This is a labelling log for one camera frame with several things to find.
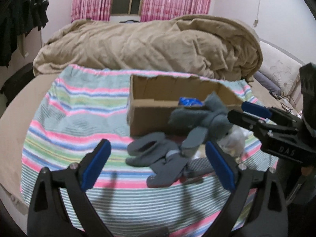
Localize grey fuzzy sock pair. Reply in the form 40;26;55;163
168;92;232;158

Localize beige floral pillow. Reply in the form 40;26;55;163
254;40;303;101

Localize blue plastic package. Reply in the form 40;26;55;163
178;97;203;107

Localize tan rumpled blanket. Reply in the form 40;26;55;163
33;14;263;81

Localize striped pastel towel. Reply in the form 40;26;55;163
20;64;280;237

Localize brown cardboard box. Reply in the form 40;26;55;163
127;72;243;136

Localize dark hanging clothes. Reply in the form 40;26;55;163
1;0;49;67

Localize left pink curtain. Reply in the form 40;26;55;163
71;0;112;22

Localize black cable on bed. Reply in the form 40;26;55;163
269;91;301;113

